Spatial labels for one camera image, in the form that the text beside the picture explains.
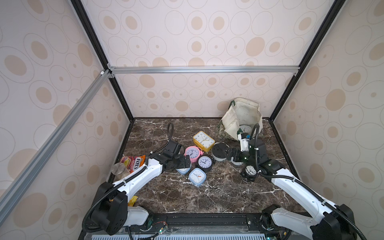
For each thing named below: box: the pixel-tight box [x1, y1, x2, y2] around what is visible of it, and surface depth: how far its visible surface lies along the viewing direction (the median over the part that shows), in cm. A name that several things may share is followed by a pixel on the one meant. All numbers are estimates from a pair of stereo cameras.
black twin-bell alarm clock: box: [197, 155, 214, 172], surface depth 94 cm
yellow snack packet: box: [128, 195, 139, 207], surface depth 81 cm
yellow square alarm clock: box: [192, 131, 216, 152], surface depth 105 cm
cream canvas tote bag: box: [217, 97, 263, 140], surface depth 109 cm
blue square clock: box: [175, 167, 191, 175], surface depth 91 cm
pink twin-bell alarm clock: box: [184, 145, 204, 163], surface depth 99 cm
